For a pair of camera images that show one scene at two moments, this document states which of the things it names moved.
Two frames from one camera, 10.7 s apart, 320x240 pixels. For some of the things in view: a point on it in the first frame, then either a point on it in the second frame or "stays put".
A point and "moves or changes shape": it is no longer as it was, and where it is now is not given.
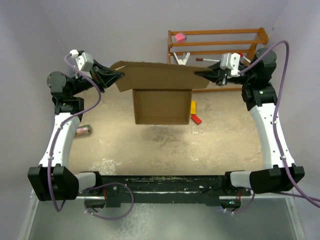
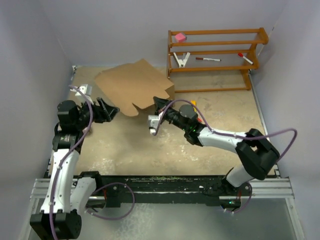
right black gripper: x=215 y=73 -> x=160 y=103
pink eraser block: x=180 y=37 stays put
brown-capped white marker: x=207 y=59 stays put
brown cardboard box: x=162 y=91 moves or changes shape
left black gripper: x=103 y=76 -> x=104 y=114
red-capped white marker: x=241 y=55 stays put
